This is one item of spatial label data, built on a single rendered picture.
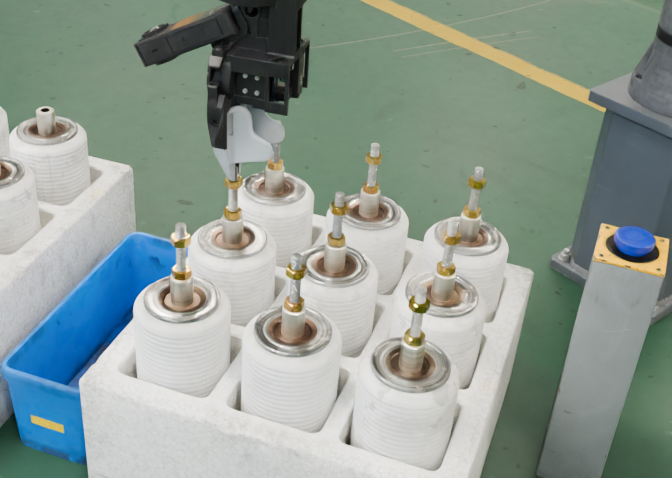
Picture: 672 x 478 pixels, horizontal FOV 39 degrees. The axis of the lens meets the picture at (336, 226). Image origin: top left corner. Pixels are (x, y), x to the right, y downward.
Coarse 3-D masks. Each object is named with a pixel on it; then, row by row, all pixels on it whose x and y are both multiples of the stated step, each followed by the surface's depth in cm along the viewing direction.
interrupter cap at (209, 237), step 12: (204, 228) 106; (216, 228) 106; (252, 228) 106; (204, 240) 104; (216, 240) 105; (252, 240) 105; (264, 240) 104; (216, 252) 102; (228, 252) 102; (240, 252) 102; (252, 252) 102
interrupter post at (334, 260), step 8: (328, 248) 100; (336, 248) 100; (344, 248) 100; (328, 256) 100; (336, 256) 100; (344, 256) 101; (328, 264) 101; (336, 264) 101; (344, 264) 102; (336, 272) 101
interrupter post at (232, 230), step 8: (224, 216) 103; (224, 224) 103; (232, 224) 102; (240, 224) 103; (224, 232) 103; (232, 232) 103; (240, 232) 104; (224, 240) 104; (232, 240) 104; (240, 240) 104
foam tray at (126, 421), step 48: (528, 288) 114; (240, 336) 102; (384, 336) 104; (96, 384) 95; (144, 384) 95; (240, 384) 98; (480, 384) 99; (96, 432) 98; (144, 432) 96; (192, 432) 93; (240, 432) 91; (288, 432) 91; (336, 432) 92; (480, 432) 93
